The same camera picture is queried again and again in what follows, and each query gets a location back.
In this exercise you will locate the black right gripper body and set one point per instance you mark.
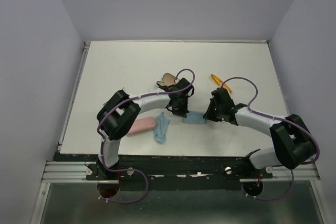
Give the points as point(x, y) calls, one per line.
point(214, 112)

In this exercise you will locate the aluminium table frame rail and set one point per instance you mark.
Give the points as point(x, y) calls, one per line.
point(86, 46)

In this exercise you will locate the light blue cleaning cloth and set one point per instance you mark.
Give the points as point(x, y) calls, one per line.
point(194, 117)

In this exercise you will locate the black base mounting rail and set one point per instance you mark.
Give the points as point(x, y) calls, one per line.
point(177, 172)

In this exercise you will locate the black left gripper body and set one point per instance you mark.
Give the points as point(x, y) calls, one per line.
point(181, 109)

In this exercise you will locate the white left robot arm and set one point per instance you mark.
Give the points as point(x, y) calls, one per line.
point(120, 112)

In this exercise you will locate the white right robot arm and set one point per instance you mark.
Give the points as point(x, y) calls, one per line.
point(292, 143)

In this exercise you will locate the pink glasses case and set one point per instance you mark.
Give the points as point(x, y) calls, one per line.
point(142, 125)

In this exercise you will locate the yellow transparent sunglasses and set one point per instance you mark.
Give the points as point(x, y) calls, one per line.
point(219, 82)

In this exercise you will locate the black glasses case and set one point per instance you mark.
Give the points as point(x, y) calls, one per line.
point(168, 81)

